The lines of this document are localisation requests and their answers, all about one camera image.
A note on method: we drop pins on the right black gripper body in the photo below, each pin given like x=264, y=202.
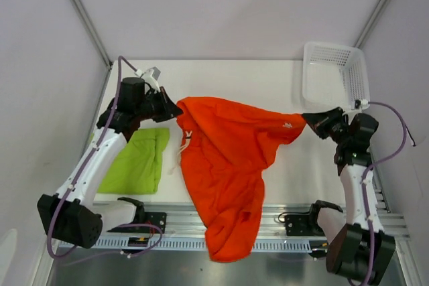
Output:
x=340, y=136

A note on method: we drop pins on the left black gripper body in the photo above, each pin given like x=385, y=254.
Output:
x=149, y=108

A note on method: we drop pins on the orange shorts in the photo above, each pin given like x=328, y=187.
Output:
x=226, y=146

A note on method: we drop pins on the lime green shorts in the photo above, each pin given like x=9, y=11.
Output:
x=137, y=169

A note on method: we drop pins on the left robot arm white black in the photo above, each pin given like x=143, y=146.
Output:
x=67, y=215

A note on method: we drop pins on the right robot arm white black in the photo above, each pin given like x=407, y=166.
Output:
x=358, y=247

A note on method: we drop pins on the white plastic basket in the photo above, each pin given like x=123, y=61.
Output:
x=333, y=76

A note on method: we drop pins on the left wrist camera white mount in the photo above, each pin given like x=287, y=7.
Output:
x=149, y=75

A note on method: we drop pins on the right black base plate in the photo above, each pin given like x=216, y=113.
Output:
x=300, y=224

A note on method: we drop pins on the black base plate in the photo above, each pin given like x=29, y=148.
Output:
x=158, y=219
x=300, y=224

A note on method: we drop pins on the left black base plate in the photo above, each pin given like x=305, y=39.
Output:
x=158, y=219

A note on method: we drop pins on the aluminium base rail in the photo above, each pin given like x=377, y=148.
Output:
x=277, y=221

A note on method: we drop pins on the white slotted cable duct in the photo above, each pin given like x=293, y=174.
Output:
x=199, y=244

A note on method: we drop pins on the left aluminium corner post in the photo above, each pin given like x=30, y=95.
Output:
x=91, y=31

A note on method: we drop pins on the aluminium corner post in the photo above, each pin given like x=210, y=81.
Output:
x=91, y=31
x=371, y=22

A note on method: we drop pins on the right aluminium corner post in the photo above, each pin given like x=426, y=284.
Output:
x=371, y=22

